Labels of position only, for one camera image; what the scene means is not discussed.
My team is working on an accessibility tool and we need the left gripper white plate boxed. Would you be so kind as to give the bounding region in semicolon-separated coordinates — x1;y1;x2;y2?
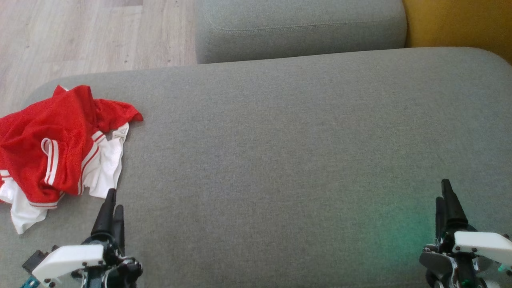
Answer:
32;188;143;288

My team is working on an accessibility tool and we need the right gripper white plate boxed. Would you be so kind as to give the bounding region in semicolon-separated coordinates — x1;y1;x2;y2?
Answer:
419;179;512;288

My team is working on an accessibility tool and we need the red jersey with white trim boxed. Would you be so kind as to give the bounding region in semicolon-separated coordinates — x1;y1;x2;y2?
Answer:
0;122;130;235

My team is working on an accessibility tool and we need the grey fabric sofa cushion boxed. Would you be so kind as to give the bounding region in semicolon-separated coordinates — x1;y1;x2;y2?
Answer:
195;0;408;64

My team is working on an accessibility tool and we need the grey fabric sofa seat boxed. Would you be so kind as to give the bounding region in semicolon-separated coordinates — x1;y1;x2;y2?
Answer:
0;47;512;288

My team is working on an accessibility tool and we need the mustard yellow upholstered furniture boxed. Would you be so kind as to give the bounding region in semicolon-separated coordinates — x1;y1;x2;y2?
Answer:
402;0;512;64

